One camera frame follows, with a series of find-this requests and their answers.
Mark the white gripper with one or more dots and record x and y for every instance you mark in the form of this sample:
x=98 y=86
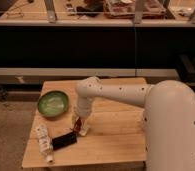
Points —
x=82 y=109

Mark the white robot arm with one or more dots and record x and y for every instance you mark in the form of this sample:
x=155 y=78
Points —
x=169 y=114

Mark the white sponge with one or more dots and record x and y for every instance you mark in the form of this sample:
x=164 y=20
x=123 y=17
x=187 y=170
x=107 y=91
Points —
x=84 y=130

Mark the black rectangular block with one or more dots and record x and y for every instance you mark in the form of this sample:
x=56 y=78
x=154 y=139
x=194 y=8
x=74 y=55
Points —
x=64 y=140

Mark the green bowl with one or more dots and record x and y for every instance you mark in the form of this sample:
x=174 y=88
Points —
x=53 y=104

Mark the white tube bottle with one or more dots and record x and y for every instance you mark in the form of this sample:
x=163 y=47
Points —
x=45 y=143

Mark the clutter tray on shelf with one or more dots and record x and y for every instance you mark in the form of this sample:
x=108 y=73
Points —
x=126 y=8

